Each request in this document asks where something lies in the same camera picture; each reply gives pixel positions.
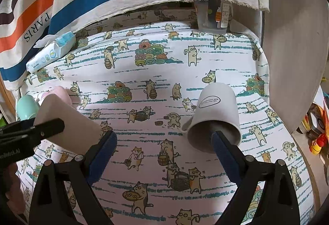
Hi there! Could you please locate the grey cup with oval print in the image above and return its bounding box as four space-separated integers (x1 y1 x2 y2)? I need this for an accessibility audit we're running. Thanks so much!
181 82 242 155

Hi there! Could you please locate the mint green plastic toy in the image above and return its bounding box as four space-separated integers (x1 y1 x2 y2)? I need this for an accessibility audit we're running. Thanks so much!
16 95 39 121

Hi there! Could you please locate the yellow and red toy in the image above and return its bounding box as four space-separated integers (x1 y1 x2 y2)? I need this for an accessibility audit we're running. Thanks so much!
301 102 329 157

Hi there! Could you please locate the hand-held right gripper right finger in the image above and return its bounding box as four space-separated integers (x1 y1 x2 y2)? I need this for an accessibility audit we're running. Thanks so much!
211 130 301 225

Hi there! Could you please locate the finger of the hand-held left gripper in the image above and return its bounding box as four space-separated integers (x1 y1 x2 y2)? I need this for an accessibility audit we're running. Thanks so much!
0 117 65 147

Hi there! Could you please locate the wooden round panel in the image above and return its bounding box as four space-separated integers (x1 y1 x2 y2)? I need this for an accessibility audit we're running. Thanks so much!
257 0 329 136

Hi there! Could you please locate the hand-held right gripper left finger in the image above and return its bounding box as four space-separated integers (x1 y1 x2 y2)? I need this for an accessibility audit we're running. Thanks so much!
29 130 118 225

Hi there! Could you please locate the cat printed bed sheet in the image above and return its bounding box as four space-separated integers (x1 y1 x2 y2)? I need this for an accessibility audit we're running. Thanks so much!
15 9 320 225

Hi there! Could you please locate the beige cup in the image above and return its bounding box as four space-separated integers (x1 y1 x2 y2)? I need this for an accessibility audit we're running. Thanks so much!
33 93 104 151

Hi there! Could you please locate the wet wipes pack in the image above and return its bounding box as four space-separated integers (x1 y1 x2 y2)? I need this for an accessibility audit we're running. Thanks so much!
26 31 77 73

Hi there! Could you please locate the clear plastic container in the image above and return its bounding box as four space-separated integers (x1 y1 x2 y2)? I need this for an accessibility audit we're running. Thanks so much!
194 0 234 34

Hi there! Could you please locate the pink cup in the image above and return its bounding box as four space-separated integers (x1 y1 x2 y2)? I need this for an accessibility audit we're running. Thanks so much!
38 86 81 110

